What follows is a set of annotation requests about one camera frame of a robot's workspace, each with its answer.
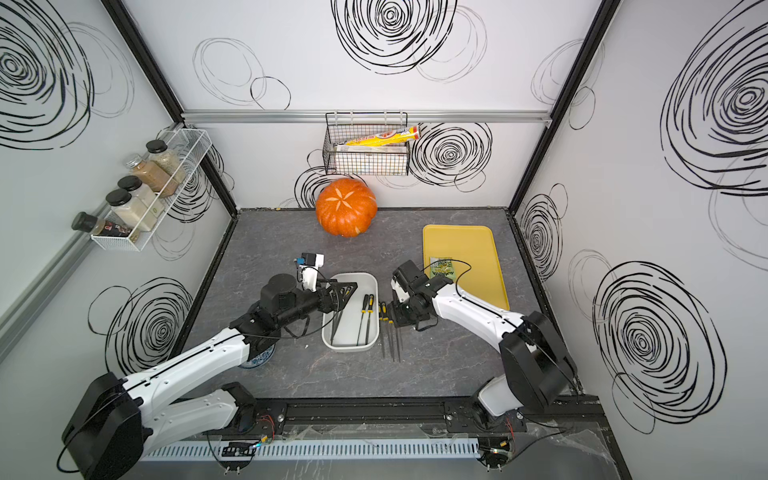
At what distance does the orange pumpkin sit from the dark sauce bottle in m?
0.54

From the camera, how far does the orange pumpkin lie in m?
1.04

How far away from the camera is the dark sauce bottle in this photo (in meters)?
0.60
